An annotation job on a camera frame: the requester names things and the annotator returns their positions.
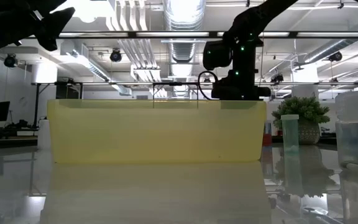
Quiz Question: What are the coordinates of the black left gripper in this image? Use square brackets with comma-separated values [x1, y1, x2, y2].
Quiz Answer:
[0, 0, 76, 55]

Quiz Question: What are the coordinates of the small white bottle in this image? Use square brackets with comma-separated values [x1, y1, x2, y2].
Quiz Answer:
[280, 114, 300, 154]

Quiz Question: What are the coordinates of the yellow translucent plastic bin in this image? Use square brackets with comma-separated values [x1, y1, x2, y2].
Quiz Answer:
[47, 98, 267, 165]

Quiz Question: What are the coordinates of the white round column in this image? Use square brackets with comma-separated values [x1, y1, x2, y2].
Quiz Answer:
[291, 63, 319, 100]
[31, 63, 58, 100]

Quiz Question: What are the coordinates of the black hanging ceiling lamp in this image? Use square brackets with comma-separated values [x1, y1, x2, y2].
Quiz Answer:
[109, 48, 123, 63]
[328, 51, 343, 63]
[4, 53, 19, 68]

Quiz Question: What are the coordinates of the small green potted plant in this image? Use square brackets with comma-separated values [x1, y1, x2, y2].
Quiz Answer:
[272, 95, 331, 146]

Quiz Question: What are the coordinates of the black overhead crossbar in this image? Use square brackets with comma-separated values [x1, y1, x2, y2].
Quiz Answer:
[26, 30, 358, 39]

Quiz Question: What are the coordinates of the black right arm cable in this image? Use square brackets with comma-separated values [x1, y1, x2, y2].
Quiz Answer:
[198, 70, 219, 101]

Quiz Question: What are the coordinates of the round silver ceiling duct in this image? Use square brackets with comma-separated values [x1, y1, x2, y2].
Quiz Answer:
[162, 0, 207, 99]

